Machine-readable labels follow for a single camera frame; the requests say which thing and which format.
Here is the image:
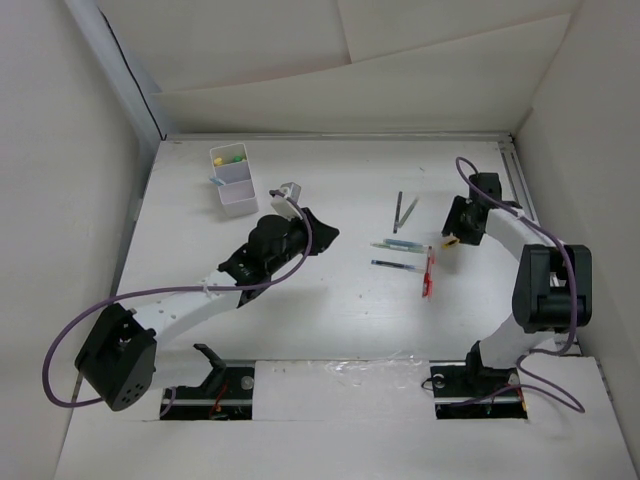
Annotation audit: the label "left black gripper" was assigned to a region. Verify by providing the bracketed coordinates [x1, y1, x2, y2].
[266, 208, 338, 275]

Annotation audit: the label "yellow utility knife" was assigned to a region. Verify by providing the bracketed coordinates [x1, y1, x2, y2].
[442, 238, 460, 249]

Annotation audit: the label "dark blue pen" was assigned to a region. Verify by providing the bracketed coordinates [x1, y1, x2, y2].
[370, 259, 419, 271]

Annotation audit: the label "black pen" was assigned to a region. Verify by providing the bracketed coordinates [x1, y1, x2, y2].
[392, 191, 403, 234]

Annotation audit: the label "red pen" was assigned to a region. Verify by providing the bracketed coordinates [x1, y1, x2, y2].
[422, 246, 436, 300]

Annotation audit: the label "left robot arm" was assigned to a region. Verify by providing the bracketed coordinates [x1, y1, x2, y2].
[75, 208, 340, 412]

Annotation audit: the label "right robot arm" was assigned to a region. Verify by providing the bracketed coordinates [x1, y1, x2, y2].
[442, 173, 592, 394]

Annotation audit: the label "green pen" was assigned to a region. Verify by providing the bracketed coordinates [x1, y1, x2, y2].
[370, 242, 429, 254]

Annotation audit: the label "light blue marker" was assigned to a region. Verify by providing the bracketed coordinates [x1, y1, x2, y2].
[383, 239, 428, 249]

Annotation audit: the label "white three-compartment organizer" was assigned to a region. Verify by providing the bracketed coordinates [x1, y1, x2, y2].
[209, 143, 259, 218]

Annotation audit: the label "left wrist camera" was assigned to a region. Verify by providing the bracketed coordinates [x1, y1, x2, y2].
[269, 182, 301, 220]

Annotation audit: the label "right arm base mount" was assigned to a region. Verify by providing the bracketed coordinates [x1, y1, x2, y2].
[421, 341, 528, 420]

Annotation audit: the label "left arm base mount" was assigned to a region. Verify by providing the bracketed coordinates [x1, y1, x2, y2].
[159, 343, 256, 421]

